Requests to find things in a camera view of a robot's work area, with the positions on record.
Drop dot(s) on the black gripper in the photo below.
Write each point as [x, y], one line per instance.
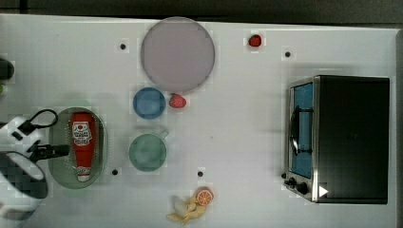
[47, 151]

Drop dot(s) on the red ketchup bottle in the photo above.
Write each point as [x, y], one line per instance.
[83, 133]

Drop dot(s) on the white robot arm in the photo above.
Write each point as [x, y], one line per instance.
[23, 182]

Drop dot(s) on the green oval strainer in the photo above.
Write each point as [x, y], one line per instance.
[65, 170]

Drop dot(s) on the black cylinder cup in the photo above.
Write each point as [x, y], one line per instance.
[6, 69]

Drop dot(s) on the green mug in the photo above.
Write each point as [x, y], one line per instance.
[148, 152]

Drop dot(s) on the blue cup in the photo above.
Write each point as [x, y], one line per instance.
[149, 103]

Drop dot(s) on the red strawberry toy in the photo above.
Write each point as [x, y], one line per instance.
[177, 101]

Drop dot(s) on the peeled banana toy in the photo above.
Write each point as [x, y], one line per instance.
[186, 210]

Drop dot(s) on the grey round plate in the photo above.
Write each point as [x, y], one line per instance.
[178, 54]

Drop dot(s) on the orange slice toy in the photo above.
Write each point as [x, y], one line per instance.
[204, 196]

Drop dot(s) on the black toaster oven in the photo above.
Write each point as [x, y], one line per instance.
[338, 139]

